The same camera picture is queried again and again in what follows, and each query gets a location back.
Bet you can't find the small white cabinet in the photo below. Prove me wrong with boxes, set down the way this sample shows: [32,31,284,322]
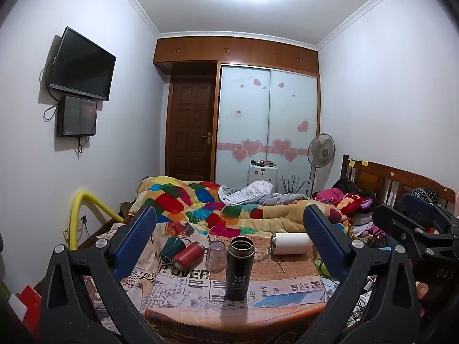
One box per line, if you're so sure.
[248,163,279,191]

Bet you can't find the black television cable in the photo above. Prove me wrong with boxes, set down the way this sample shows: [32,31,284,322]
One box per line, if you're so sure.
[43,57,61,122]

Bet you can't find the pink cloth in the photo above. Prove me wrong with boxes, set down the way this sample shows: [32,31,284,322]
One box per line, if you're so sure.
[314,188,347,204]

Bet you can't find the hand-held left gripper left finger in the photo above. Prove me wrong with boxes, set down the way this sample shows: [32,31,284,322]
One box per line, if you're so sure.
[39,204,169,344]

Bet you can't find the purple pink clothes pile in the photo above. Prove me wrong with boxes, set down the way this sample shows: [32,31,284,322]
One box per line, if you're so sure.
[352,211,387,240]

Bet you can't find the small black monitor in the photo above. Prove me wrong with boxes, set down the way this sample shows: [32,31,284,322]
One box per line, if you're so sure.
[56,95,98,138]

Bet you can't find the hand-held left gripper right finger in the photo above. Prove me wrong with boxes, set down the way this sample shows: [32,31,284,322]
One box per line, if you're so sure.
[303,204,422,344]

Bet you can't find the dark dried twigs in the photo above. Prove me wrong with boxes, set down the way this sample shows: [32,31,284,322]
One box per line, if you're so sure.
[281,174,309,196]

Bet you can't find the standing electric fan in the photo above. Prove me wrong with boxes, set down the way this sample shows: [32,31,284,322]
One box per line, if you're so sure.
[306,133,337,196]

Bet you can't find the dark polka dot bag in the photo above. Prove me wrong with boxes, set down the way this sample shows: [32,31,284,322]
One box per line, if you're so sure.
[399,187,440,224]

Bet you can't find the clear glass cup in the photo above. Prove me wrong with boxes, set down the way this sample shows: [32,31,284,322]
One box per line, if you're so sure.
[205,240,229,273]

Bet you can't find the red box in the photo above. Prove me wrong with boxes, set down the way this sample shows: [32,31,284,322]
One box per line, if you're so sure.
[17,284,42,338]

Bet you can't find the wooden overhead cabinets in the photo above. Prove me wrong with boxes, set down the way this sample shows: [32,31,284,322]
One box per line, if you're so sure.
[153,36,320,77]

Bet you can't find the red plush toy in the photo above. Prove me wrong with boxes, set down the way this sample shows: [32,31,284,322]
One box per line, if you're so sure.
[332,192,376,218]

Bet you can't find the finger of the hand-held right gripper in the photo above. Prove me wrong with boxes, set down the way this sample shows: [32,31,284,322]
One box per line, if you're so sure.
[432,204,459,239]
[372,204,438,255]

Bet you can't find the yellow foam pipe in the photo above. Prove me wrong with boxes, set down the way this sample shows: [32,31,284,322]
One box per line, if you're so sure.
[67,191,127,252]

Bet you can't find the grey crumpled cloth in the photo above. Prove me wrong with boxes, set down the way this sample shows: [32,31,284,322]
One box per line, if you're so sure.
[218,180,311,207]

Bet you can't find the dark green cup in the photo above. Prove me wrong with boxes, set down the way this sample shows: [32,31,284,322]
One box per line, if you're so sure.
[160,236,193,264]

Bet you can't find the wooden table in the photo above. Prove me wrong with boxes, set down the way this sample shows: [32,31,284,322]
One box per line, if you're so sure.
[143,302,330,344]

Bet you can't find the frosted sliding wardrobe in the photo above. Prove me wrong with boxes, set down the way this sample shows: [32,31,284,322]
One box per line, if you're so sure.
[214,63,321,195]

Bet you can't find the newspaper print tablecloth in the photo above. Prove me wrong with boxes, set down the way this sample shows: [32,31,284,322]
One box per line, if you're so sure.
[84,222,330,332]

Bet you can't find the black bag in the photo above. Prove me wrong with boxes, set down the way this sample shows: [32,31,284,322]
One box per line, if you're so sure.
[333,177,363,196]

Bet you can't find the red steel cup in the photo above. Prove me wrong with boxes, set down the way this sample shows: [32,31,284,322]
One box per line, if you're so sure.
[172,242,208,270]

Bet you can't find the white steel cup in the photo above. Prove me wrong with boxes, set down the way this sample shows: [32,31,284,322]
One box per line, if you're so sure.
[270,232,312,256]

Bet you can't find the colourful patchwork blanket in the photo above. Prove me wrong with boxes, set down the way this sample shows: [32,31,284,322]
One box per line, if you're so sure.
[130,176,354,238]

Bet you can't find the black steel thermos flask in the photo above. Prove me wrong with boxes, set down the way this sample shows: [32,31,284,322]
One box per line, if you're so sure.
[224,237,255,301]

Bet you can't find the tangled cables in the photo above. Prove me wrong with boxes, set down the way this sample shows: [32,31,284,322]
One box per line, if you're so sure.
[321,275,379,332]

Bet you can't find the wooden bed headboard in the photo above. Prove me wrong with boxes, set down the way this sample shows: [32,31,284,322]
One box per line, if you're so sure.
[340,154,457,219]

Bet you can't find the wall mounted black television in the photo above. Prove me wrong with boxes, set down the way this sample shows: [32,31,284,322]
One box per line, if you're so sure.
[49,27,117,102]

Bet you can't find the brown wooden door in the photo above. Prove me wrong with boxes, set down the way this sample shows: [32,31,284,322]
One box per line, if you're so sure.
[165,75,217,183]

